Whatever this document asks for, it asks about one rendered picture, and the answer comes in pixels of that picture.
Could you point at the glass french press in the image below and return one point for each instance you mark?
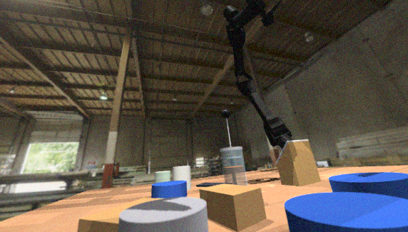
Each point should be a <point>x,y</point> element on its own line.
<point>233,163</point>

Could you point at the blue cylinder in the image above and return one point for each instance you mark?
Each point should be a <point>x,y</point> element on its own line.
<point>346,212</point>
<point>169,189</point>
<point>382,183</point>

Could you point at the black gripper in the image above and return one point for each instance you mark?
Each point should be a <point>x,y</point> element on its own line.
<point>267,18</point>

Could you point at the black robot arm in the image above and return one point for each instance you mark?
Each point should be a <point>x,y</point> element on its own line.
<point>277,132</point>

